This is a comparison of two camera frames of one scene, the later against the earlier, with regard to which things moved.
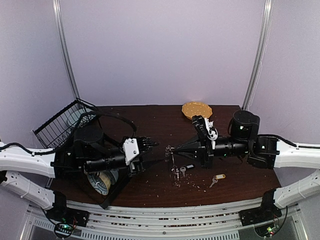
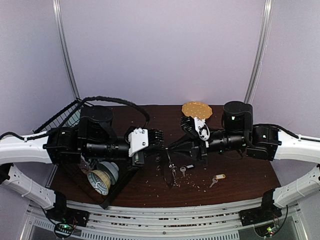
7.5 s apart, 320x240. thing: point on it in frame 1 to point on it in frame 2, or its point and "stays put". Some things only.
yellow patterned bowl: x=101 y=183 stays put
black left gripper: x=136 y=168 to x=138 y=156
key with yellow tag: x=216 y=177 stays put
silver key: x=177 y=170 to x=173 y=168
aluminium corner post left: x=56 y=4 stays put
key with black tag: x=188 y=166 stays put
